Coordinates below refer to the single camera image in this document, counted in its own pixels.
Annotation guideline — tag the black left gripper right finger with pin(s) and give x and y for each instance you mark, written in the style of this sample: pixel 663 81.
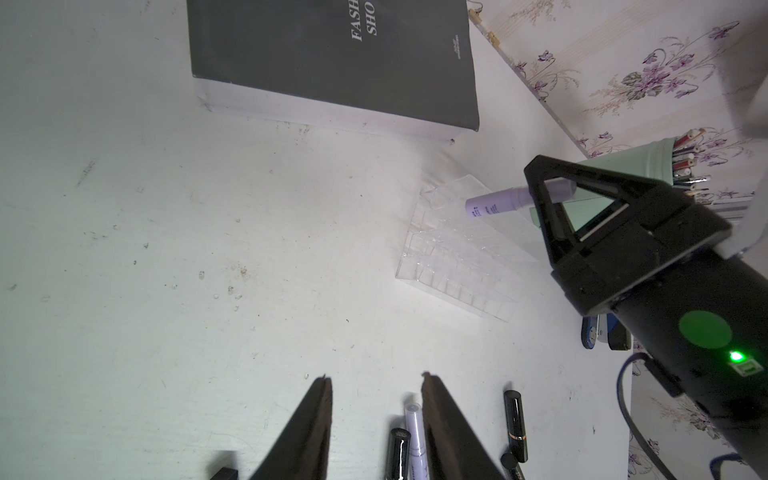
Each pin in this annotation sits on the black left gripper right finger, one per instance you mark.
pixel 453 449

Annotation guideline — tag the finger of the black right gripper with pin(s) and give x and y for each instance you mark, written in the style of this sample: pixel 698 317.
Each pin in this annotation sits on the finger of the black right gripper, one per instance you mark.
pixel 561 235

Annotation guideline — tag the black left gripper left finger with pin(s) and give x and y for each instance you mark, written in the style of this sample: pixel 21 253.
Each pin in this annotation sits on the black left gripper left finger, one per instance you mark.
pixel 302 449

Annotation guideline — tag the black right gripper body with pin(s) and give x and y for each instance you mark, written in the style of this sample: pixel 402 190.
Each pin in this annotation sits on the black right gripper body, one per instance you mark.
pixel 644 230

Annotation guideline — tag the black lipstick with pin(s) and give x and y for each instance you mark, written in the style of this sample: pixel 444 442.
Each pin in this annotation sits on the black lipstick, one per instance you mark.
pixel 397 460
pixel 516 429
pixel 512 466

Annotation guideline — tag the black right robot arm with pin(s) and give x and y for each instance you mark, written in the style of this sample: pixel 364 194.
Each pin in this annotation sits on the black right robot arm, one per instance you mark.
pixel 703 319

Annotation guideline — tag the clear acrylic lipstick organizer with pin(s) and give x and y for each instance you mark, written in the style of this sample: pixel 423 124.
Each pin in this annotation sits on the clear acrylic lipstick organizer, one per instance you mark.
pixel 479 264

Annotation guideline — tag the dark grey book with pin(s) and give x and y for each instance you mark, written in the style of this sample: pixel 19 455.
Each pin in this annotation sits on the dark grey book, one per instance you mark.
pixel 402 67

